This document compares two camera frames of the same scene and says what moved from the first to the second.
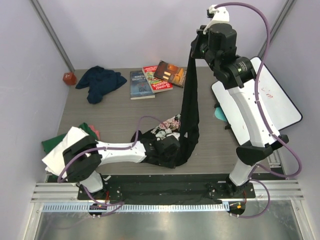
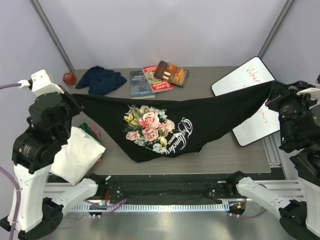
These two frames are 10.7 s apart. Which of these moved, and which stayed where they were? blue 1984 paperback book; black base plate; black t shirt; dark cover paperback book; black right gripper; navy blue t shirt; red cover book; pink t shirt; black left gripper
Moved: black left gripper; black t shirt; black right gripper
Stayed: pink t shirt; dark cover paperback book; red cover book; navy blue t shirt; blue 1984 paperback book; black base plate
